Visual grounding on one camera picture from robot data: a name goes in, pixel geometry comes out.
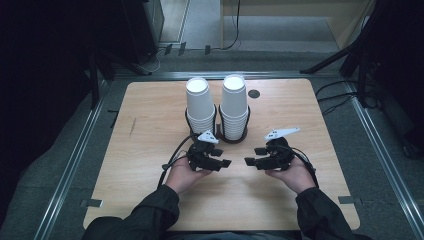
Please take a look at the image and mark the light wooden cabinet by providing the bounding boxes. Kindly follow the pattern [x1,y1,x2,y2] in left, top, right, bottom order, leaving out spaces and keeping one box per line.
[219,0,378,51]

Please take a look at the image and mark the black floor cables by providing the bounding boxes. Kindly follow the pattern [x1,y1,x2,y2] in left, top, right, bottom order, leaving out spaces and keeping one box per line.
[314,79,359,117]

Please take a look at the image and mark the metal floor rail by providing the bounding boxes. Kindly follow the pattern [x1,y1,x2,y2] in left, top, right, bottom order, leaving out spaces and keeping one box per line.
[344,79,424,240]
[112,70,346,81]
[32,81,111,240]

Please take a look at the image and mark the black tripod stand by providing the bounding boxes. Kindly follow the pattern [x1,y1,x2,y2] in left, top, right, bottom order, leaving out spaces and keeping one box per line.
[299,0,424,108]

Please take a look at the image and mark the stack of white paper cups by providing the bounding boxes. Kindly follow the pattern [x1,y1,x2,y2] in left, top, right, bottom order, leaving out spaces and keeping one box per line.
[219,73,251,142]
[184,77,218,136]

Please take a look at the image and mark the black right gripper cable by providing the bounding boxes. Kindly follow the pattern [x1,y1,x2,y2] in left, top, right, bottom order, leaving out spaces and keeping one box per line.
[289,145,320,188]

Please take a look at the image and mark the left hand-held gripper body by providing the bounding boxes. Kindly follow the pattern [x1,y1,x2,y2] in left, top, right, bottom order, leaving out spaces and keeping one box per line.
[185,130,221,172]

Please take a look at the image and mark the black hanging cable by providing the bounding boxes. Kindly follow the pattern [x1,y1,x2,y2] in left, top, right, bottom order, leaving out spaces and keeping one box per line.
[221,0,242,51]

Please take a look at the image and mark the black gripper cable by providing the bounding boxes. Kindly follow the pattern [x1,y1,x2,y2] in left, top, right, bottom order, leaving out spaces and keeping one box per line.
[157,133,201,190]
[289,145,320,188]

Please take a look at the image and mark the dark cabinet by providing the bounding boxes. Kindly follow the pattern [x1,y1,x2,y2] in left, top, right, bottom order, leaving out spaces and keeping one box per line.
[120,0,166,66]

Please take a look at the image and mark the black wire cup holder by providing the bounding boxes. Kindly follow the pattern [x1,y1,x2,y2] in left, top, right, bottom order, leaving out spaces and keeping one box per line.
[184,103,251,145]

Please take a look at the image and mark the white floor cable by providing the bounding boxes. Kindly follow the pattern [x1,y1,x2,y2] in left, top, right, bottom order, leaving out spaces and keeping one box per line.
[138,45,169,76]

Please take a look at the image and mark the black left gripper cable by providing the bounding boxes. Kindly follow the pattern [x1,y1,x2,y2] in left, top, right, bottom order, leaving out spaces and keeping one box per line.
[157,133,201,190]

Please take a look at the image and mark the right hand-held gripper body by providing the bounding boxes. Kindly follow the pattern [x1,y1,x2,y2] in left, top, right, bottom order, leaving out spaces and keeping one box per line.
[263,126,301,172]

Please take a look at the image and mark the person's left hand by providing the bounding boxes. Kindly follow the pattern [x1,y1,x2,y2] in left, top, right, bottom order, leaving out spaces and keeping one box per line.
[165,159,213,195]

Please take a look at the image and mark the person's right hand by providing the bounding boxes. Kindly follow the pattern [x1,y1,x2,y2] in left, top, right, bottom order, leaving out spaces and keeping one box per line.
[265,157,317,196]

